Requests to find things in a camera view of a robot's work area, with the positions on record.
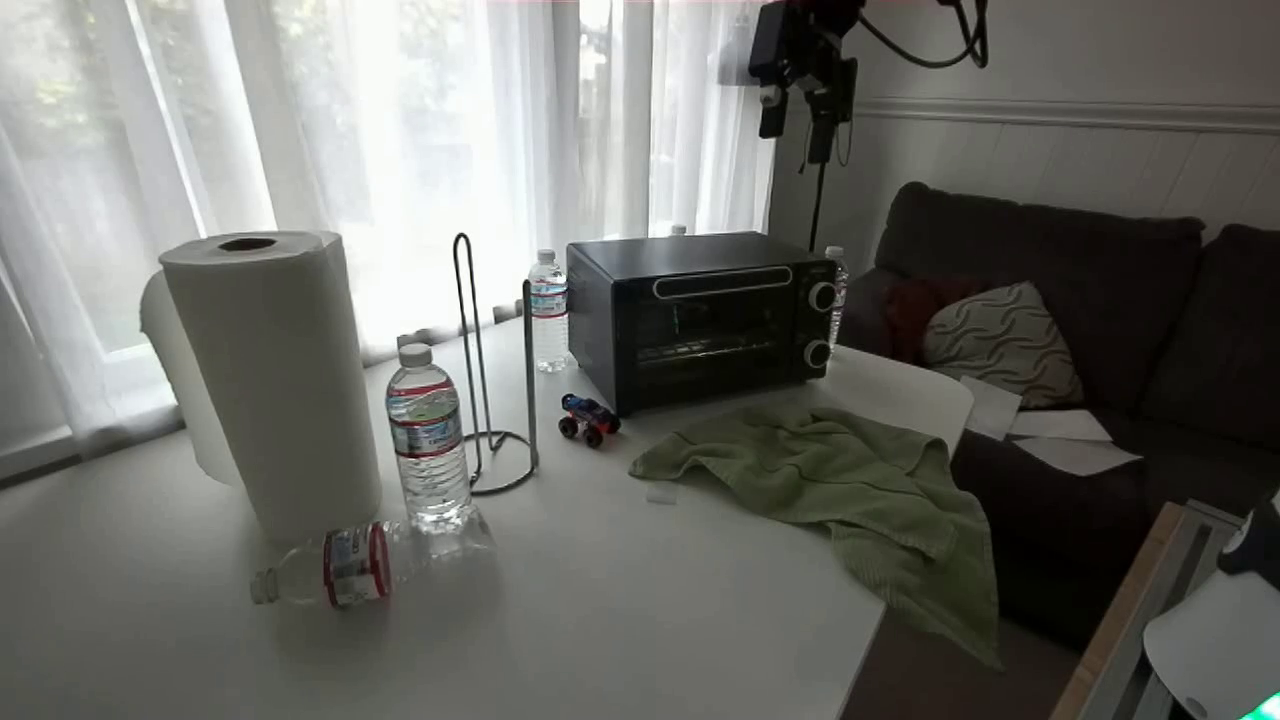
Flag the red and blue toy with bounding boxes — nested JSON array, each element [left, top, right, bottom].
[[556, 388, 623, 453]]

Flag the white paper towel roll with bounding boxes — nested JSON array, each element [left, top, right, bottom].
[[135, 228, 391, 550]]

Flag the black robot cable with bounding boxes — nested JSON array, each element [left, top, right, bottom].
[[857, 0, 996, 71]]

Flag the black toaster oven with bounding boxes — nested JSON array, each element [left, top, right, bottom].
[[564, 228, 847, 418]]

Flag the white sheer curtain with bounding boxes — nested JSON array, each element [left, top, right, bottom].
[[0, 0, 782, 462]]

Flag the beige patterned pillow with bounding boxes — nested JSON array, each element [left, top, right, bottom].
[[919, 275, 1091, 410]]

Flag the clear capped water bottle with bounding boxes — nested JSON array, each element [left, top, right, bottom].
[[528, 248, 575, 374], [820, 240, 857, 348]]

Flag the wooden framed robot stand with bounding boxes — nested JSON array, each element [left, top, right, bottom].
[[1049, 496, 1253, 720]]

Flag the green towel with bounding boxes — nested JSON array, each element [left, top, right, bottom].
[[629, 403, 1010, 670]]

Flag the white paper sheets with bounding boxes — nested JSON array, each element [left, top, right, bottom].
[[1006, 403, 1150, 480], [952, 370, 1023, 444]]

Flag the wire kitchen rack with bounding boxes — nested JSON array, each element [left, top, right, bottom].
[[447, 228, 545, 501]]

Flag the dark brown sofa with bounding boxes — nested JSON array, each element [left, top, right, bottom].
[[838, 175, 1280, 657]]

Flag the dark red pillow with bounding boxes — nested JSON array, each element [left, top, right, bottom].
[[877, 270, 994, 367]]

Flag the empty capless water bottle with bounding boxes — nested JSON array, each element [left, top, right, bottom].
[[249, 516, 431, 615]]

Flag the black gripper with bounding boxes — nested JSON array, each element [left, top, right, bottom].
[[750, 0, 866, 166]]

